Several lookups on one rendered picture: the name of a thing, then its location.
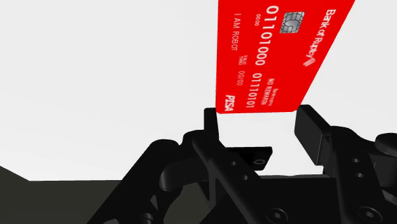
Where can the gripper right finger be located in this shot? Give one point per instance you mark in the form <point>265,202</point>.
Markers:
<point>344,161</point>

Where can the red bank card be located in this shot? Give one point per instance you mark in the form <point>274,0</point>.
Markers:
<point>266,56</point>

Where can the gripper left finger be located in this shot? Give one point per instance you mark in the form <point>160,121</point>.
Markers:
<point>198,167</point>

